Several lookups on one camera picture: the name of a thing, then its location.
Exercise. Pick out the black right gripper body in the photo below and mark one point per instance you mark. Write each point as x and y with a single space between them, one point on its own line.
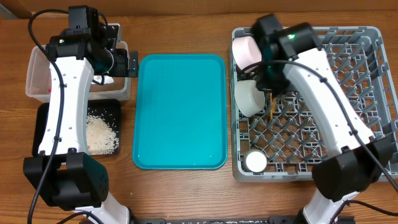
270 79

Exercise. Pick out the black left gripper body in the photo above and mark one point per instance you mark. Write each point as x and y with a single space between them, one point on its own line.
117 63

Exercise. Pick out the white napkin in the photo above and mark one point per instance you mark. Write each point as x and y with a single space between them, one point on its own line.
102 80

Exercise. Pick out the wooden chopstick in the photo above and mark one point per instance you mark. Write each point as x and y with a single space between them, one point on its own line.
273 101

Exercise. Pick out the grey bowl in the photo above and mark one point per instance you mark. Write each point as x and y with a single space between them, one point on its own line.
249 99

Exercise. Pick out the pink white bowl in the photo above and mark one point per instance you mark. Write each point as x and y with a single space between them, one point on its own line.
245 51

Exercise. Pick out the cream paper cup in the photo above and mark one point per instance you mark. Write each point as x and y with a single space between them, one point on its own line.
255 161

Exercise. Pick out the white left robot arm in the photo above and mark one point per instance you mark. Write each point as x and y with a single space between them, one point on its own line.
63 173

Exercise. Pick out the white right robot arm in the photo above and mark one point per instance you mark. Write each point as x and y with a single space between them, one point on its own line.
294 56

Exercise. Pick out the grey dishwasher rack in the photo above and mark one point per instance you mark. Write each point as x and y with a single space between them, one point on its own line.
291 141

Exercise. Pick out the black plastic tray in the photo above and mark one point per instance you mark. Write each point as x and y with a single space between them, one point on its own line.
41 119

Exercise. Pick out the teal serving tray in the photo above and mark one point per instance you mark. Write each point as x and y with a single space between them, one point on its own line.
181 113

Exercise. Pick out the pile of white rice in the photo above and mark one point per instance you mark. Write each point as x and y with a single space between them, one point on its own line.
102 130

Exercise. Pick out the clear plastic storage bin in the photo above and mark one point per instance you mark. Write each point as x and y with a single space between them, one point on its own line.
38 82

